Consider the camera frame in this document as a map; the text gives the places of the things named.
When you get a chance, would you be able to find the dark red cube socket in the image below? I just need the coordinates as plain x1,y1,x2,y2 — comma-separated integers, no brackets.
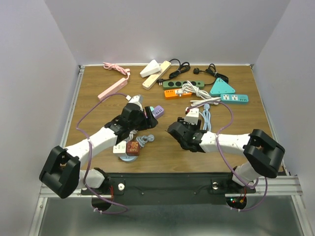
126,141,141,156

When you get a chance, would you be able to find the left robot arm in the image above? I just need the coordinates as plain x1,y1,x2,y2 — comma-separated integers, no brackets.
39,103,158,199

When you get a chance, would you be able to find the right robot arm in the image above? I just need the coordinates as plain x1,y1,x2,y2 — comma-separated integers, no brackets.
167,118,285,192

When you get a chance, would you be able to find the purple power strip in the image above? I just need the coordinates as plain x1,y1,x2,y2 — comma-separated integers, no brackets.
152,105,164,119

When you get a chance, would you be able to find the white cube socket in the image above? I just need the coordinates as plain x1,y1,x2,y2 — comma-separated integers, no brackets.
113,142,126,155

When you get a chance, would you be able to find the orange power strip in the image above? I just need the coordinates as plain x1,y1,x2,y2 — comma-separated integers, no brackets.
164,89,192,100

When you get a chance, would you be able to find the pink power strip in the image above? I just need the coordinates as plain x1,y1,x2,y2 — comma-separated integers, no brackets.
97,78,128,101

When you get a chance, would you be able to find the round blue socket base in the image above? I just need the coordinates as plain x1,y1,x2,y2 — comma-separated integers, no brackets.
119,155,138,163

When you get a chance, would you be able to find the green power strip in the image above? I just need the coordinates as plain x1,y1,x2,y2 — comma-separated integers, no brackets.
162,81,205,90

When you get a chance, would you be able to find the teal rectangular power strip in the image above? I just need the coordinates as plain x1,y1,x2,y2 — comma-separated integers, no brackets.
220,94,249,104

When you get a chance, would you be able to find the white triangular socket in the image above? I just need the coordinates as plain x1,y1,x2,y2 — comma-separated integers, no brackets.
140,59,161,78

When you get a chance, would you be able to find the beige power strip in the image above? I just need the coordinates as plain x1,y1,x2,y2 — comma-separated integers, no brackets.
142,61,171,90

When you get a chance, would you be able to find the teal triangular socket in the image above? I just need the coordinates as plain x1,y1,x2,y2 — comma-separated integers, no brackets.
209,78,236,96

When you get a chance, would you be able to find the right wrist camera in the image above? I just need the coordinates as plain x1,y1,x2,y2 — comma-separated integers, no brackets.
184,108,199,125

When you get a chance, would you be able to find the grey-blue plug with cable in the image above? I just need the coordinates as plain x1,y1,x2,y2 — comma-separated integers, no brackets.
136,134,155,148

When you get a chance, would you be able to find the light blue strip cable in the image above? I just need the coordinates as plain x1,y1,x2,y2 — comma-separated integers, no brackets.
199,103,212,131

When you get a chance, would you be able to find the pink strip cable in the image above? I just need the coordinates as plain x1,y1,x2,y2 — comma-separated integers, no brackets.
102,61,131,81

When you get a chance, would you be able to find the white bundled cable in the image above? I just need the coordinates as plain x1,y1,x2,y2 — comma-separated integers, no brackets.
176,80,222,107

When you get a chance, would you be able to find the black cable with europlug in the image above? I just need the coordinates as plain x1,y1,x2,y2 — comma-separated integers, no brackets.
157,58,191,86

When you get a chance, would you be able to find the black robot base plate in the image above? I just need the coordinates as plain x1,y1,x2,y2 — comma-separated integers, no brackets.
95,173,255,206

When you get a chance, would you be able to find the black cable with plug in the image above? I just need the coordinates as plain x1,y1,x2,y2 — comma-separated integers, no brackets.
193,63,229,86

